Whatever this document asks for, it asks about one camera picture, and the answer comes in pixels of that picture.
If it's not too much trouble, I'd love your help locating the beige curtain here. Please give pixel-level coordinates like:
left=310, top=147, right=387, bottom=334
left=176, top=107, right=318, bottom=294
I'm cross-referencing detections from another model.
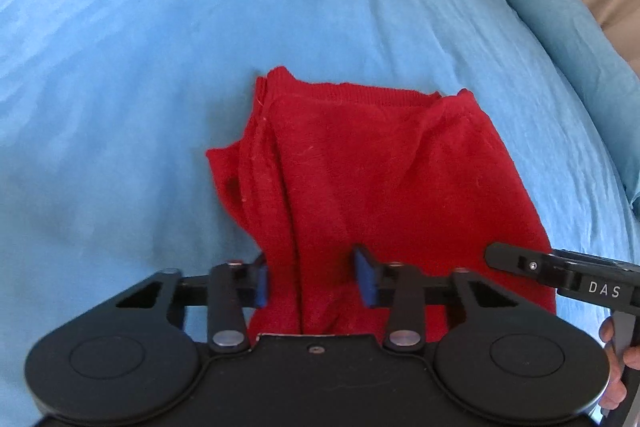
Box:
left=580, top=0, right=640, bottom=75

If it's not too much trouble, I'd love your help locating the blue duvet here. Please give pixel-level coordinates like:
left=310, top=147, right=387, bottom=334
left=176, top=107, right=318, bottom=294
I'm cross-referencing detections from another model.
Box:
left=492, top=0, right=640, bottom=215

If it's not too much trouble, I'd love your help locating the bed with blue sheet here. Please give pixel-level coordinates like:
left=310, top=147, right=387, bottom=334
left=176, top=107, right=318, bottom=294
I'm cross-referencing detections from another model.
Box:
left=0, top=0, right=640, bottom=427

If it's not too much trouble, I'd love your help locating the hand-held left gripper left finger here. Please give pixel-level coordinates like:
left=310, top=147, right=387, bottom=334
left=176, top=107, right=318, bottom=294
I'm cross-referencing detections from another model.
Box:
left=113, top=252, right=272, bottom=354

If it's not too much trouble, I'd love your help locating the red knit sweater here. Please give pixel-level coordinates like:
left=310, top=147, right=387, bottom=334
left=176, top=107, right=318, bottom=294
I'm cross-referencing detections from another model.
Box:
left=206, top=66, right=557, bottom=338

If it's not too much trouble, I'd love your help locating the person's right hand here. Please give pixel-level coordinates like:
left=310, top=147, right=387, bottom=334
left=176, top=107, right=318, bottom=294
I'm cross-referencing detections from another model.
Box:
left=598, top=316, right=640, bottom=412

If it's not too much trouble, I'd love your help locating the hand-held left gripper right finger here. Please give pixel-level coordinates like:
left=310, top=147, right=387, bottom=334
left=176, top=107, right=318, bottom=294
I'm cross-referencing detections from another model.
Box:
left=352, top=245, right=504, bottom=351

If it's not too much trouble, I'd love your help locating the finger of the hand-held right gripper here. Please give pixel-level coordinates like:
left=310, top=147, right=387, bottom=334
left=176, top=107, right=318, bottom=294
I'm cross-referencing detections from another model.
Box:
left=484, top=242, right=561, bottom=284

